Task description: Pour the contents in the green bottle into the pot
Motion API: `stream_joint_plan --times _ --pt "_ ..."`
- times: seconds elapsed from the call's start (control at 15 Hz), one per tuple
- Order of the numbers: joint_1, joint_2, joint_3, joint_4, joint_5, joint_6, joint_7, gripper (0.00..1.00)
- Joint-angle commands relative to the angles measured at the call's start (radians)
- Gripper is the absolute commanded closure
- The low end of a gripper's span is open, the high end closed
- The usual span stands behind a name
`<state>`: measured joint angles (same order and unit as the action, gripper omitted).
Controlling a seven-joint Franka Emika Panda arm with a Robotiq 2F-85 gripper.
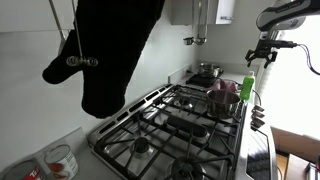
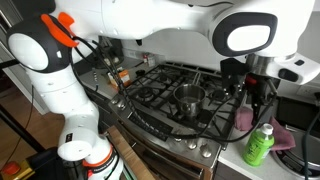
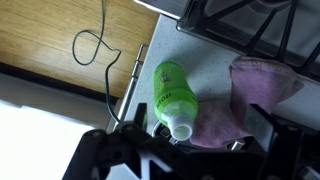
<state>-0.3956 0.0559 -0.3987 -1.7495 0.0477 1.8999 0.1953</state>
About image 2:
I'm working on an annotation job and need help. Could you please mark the green plastic bottle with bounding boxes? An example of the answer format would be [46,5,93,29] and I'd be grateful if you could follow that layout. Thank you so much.
[242,122,276,168]

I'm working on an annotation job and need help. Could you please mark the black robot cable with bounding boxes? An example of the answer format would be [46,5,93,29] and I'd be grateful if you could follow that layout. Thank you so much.
[70,35,279,144]

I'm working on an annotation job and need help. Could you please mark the round steel cooker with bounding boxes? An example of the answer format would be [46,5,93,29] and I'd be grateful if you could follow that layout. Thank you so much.
[271,129,320,180]

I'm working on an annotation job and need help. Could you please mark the wooden board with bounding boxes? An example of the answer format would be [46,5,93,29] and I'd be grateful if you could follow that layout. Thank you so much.
[106,125,156,180]

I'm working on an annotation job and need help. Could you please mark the small orange box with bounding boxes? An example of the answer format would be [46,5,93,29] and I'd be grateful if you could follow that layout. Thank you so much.
[107,68,133,91]

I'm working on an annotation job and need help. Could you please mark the dark countertop appliance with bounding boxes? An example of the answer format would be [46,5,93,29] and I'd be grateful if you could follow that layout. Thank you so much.
[97,36,125,68]

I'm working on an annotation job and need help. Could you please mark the black clamp bar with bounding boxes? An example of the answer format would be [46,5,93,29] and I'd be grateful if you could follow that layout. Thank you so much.
[0,59,20,70]

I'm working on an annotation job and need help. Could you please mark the white wall outlet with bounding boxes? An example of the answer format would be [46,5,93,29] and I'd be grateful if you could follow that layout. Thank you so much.
[296,84,318,99]

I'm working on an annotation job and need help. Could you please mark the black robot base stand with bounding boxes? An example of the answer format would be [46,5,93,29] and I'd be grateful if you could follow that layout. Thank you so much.
[27,147,86,180]

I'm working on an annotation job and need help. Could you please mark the thick dark appliance cord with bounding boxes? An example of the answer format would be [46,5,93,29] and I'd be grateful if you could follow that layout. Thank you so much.
[301,93,320,180]

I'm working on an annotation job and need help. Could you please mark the thin black floor wire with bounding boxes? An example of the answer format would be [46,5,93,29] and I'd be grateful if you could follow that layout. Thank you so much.
[2,85,35,165]

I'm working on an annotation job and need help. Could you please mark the black tripod leg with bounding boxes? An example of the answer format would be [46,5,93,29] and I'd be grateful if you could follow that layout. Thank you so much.
[0,104,46,153]

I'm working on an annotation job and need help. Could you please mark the small stainless steel pot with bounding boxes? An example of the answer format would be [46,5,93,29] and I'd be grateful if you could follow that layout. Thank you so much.
[172,71,208,120]

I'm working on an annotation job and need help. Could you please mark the small white jar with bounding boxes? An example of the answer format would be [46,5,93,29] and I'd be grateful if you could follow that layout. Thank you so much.
[147,54,157,68]

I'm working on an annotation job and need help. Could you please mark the stainless steel gas stove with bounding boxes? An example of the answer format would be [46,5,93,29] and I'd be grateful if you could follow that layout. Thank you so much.
[107,61,249,180]

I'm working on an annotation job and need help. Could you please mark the pink cloth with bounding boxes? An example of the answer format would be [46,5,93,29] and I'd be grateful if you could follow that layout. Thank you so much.
[234,105,297,153]

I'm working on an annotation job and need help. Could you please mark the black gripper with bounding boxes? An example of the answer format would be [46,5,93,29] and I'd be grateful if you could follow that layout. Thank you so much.
[244,73,279,126]

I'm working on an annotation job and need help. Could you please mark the red emergency stop button box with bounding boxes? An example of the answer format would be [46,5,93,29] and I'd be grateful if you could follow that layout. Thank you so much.
[0,159,36,180]

